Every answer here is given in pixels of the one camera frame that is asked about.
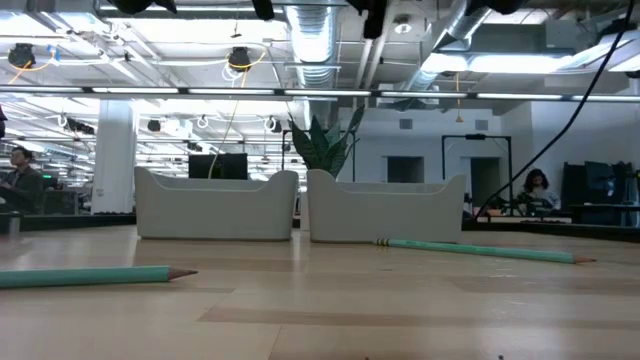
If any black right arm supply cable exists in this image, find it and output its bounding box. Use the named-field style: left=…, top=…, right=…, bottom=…
left=473, top=0, right=637, bottom=220

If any black desk with monitors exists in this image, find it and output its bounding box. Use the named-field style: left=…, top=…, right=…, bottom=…
left=561, top=160, right=640, bottom=227

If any black frame stand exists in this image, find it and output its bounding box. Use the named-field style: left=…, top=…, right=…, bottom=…
left=441, top=133, right=514, bottom=217

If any teal pencil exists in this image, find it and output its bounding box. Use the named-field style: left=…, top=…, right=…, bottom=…
left=374, top=237, right=597, bottom=265
left=0, top=265, right=199, bottom=290

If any snake plant in white pot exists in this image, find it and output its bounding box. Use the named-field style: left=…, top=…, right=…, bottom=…
left=287, top=104, right=366, bottom=180

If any white pillar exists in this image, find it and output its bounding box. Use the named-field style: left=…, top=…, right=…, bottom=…
left=91, top=99, right=137, bottom=215

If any black background monitor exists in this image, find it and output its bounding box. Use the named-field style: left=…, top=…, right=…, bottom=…
left=188, top=152, right=249, bottom=181

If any person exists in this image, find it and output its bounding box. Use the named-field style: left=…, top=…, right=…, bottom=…
left=0, top=146, right=45, bottom=215
left=518, top=168, right=563, bottom=212

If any silver ventilation duct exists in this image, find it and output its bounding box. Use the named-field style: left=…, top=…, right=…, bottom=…
left=283, top=0, right=347, bottom=91

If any long ceiling light strip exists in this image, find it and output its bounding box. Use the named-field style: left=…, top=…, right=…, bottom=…
left=0, top=84, right=640, bottom=102

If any grey plastic bin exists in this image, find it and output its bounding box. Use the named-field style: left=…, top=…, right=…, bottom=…
left=133, top=166, right=300, bottom=242
left=306, top=168, right=467, bottom=245

